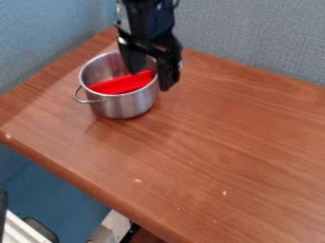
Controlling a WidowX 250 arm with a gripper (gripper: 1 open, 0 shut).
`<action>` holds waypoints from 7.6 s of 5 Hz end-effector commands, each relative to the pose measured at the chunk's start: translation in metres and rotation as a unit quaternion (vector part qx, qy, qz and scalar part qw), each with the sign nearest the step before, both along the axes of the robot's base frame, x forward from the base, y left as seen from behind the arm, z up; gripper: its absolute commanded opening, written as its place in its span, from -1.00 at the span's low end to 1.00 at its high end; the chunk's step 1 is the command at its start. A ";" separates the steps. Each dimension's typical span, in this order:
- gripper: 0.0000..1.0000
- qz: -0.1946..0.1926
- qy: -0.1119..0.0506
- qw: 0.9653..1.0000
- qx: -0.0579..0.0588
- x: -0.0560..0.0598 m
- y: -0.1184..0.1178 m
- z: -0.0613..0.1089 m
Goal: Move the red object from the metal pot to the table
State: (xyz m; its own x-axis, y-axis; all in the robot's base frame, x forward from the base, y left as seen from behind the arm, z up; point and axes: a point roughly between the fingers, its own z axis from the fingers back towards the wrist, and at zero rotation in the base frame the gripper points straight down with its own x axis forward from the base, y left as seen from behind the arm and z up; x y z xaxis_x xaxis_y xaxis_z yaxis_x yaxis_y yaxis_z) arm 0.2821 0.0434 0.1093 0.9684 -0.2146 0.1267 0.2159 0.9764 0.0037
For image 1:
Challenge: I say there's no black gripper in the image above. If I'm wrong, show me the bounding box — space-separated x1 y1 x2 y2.
115 0 183 91

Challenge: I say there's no red plastic block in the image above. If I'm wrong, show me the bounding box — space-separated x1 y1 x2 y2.
87 69 154 95

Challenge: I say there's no black cable loop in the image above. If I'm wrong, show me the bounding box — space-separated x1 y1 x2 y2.
0 188 11 243

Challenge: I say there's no metal pot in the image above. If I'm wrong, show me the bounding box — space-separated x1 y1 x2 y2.
72 50 161 120

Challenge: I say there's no white appliance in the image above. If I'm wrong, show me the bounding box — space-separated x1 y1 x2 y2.
0 210 51 243

